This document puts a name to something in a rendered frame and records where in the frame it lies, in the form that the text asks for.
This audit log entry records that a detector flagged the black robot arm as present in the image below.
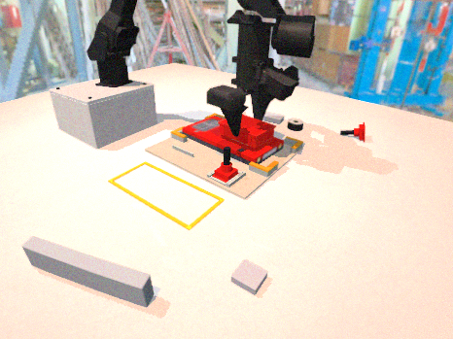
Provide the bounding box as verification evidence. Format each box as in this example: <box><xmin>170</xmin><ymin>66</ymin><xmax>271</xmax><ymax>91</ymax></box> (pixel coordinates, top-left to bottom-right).
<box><xmin>87</xmin><ymin>0</ymin><xmax>316</xmax><ymax>102</ymax></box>

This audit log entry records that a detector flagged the small black toy tyre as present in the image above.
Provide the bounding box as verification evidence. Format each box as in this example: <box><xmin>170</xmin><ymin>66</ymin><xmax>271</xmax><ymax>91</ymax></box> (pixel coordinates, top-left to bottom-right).
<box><xmin>287</xmin><ymin>119</ymin><xmax>303</xmax><ymax>131</ymax></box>

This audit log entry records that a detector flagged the yellow rectangular outline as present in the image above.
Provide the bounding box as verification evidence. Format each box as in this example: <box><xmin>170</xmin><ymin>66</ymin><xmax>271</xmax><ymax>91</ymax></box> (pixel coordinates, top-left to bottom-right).
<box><xmin>108</xmin><ymin>161</ymin><xmax>225</xmax><ymax>230</ymax></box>

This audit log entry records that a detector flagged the pale pink flat block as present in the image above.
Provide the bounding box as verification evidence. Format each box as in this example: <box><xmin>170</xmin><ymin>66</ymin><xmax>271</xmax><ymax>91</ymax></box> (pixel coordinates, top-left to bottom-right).
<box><xmin>231</xmin><ymin>259</ymin><xmax>268</xmax><ymax>295</ymax></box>

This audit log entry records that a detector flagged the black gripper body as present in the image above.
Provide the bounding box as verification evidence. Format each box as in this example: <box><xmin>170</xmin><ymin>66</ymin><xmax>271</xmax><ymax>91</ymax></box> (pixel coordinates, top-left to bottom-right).
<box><xmin>206</xmin><ymin>51</ymin><xmax>271</xmax><ymax>111</ymax></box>

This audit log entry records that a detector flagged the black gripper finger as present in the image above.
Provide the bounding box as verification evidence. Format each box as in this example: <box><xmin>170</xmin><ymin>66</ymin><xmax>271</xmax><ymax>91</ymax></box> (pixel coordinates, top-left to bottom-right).
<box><xmin>251</xmin><ymin>92</ymin><xmax>275</xmax><ymax>120</ymax></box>
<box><xmin>220</xmin><ymin>105</ymin><xmax>249</xmax><ymax>137</ymax></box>

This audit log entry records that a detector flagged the grey rectangular bar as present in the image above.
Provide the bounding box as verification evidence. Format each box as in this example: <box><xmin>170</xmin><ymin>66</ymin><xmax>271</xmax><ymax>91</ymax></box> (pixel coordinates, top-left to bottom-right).
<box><xmin>22</xmin><ymin>236</ymin><xmax>154</xmax><ymax>307</ymax></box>

